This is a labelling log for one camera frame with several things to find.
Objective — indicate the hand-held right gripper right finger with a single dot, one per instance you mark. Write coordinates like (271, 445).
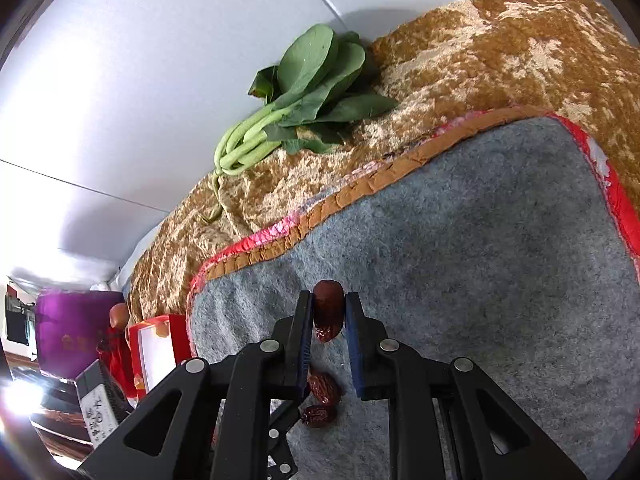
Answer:
(352, 340)

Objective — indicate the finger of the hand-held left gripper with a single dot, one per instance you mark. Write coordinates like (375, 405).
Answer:
(277, 447)

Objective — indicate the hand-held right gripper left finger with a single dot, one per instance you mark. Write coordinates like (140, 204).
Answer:
(300, 330)

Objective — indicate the red dried jujube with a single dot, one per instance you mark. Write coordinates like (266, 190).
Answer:
(320, 415)
(325, 389)
(329, 310)

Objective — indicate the red and white box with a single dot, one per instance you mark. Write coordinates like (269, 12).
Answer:
(177, 340)

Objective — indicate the grey felt mat red trim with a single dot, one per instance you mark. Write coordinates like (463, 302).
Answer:
(475, 260)

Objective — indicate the orange round object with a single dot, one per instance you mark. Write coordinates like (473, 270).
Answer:
(119, 315)

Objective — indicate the red cloth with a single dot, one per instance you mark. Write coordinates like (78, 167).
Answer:
(117, 360)

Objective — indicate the black box white label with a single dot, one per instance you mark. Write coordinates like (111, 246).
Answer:
(97, 410)

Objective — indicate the purple box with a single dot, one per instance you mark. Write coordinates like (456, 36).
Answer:
(75, 330)

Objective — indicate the green leafy choy sum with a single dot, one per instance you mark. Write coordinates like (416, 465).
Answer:
(310, 70)

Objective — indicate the dark shelf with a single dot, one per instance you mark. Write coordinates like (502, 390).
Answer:
(17, 325)

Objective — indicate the brown patterned cloth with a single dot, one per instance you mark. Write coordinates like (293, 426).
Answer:
(475, 60)

